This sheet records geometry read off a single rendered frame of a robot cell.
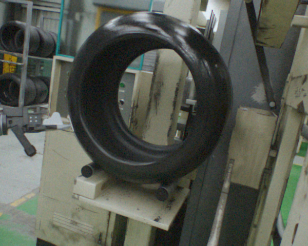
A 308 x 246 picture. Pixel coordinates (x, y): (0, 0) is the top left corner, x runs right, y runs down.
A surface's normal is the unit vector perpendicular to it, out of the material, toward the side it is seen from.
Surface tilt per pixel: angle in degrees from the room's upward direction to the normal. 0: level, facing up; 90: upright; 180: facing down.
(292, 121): 90
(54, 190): 90
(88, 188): 90
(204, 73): 84
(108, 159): 100
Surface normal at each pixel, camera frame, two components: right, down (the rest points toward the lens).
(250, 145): -0.31, 0.12
